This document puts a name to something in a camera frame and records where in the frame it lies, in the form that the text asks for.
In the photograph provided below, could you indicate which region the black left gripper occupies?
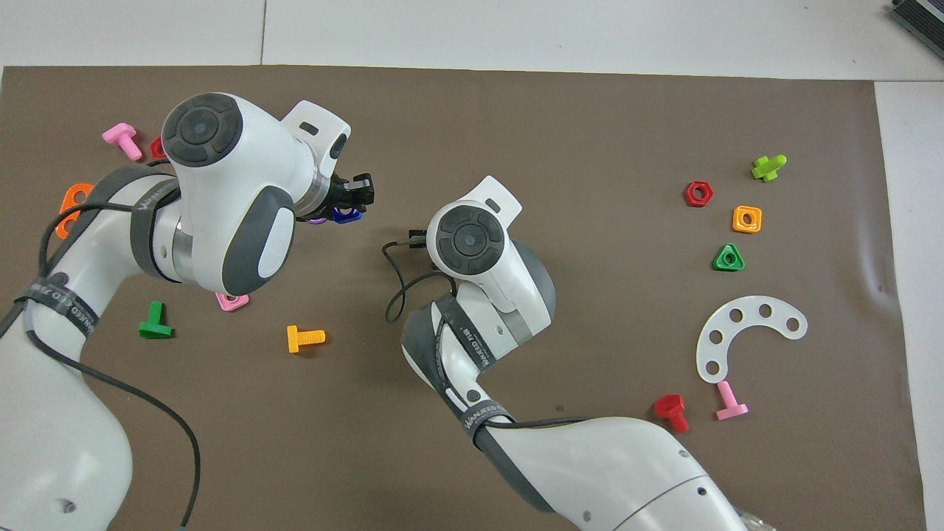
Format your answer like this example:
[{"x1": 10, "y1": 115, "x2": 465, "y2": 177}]
[{"x1": 297, "y1": 173, "x2": 376, "y2": 222}]

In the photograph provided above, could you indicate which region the orange plastic screw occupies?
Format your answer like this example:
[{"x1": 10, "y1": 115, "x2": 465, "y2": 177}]
[{"x1": 286, "y1": 325, "x2": 327, "y2": 355}]

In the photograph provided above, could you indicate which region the pink plastic screw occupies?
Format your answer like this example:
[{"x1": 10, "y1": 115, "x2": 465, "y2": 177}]
[
  {"x1": 102, "y1": 122, "x2": 144, "y2": 162},
  {"x1": 715, "y1": 381, "x2": 749, "y2": 422}
]

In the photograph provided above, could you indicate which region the green plastic screw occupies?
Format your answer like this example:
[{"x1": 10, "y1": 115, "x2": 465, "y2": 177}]
[{"x1": 138, "y1": 301, "x2": 174, "y2": 340}]

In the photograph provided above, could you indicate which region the red hex-head plastic screw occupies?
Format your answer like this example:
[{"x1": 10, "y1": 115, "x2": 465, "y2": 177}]
[{"x1": 654, "y1": 394, "x2": 690, "y2": 434}]

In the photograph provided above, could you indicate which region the lime cross-head plastic screw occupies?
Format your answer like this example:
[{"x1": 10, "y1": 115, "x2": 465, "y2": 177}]
[{"x1": 751, "y1": 154, "x2": 788, "y2": 182}]

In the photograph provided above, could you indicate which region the brown table mat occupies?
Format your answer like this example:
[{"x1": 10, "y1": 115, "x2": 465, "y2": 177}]
[{"x1": 0, "y1": 65, "x2": 928, "y2": 531}]

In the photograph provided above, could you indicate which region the orange two-hole plastic strip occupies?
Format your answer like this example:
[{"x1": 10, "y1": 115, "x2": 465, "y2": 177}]
[{"x1": 56, "y1": 182, "x2": 97, "y2": 239}]

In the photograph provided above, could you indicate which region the white curved five-hole strip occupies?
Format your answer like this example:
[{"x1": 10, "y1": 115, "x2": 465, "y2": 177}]
[{"x1": 695, "y1": 296, "x2": 809, "y2": 384}]

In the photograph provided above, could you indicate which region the black ribbed electronic device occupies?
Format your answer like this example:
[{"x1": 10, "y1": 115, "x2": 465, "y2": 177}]
[{"x1": 887, "y1": 0, "x2": 944, "y2": 41}]

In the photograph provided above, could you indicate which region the grey velcro cable strap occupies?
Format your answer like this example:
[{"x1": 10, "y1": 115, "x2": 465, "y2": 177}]
[
  {"x1": 434, "y1": 293, "x2": 493, "y2": 372},
  {"x1": 15, "y1": 273, "x2": 100, "y2": 340},
  {"x1": 460, "y1": 400, "x2": 515, "y2": 452},
  {"x1": 130, "y1": 184, "x2": 183, "y2": 281}
]

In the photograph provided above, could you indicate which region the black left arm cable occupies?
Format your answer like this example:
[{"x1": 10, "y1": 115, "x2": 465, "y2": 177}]
[{"x1": 0, "y1": 188, "x2": 202, "y2": 531}]

